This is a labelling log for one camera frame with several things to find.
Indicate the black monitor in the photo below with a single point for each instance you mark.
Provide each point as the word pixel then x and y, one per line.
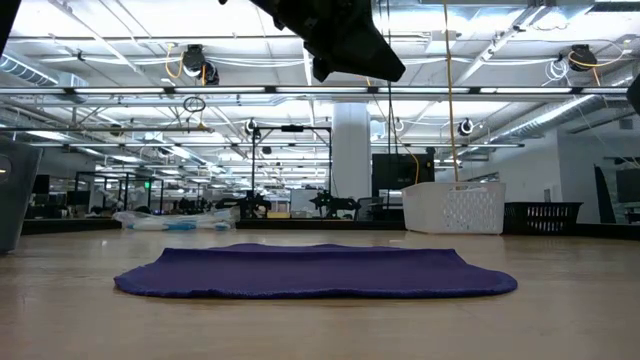
pixel 629 185
pixel 45 184

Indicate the small yellow box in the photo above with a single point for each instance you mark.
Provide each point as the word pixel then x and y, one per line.
pixel 278 215

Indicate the long white light strip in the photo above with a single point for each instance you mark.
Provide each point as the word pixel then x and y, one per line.
pixel 125 90

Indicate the black perforated plastic basket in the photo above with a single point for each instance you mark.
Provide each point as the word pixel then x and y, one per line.
pixel 542 217

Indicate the grey plastic bin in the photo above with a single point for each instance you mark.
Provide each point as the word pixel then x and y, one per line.
pixel 17 200

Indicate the black gantry frame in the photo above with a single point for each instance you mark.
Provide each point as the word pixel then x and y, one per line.
pixel 292 128

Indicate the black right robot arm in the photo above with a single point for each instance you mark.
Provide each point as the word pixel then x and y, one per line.
pixel 635 95

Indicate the black aluminium table frame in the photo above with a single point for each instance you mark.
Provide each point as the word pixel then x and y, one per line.
pixel 70 226

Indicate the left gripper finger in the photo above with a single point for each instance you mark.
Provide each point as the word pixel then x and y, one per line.
pixel 365 76
pixel 370 50

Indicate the white perforated plastic basket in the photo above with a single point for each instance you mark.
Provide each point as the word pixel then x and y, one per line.
pixel 450 210

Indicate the dark upright panel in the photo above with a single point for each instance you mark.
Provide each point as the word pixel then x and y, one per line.
pixel 605 200

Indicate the white round pillar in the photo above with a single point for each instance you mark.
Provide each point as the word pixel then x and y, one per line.
pixel 351 150

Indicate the silver ventilation duct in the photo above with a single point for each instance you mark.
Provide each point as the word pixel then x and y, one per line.
pixel 30 72
pixel 550 117

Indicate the black cabinet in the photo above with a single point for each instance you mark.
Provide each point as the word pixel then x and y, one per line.
pixel 400 172

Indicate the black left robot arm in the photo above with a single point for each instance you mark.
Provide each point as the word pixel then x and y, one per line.
pixel 6 20

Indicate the black background robot arm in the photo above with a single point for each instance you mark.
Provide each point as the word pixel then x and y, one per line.
pixel 330 204
pixel 247 205

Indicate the dark blue cloth mat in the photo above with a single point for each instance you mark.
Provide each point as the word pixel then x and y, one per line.
pixel 315 272

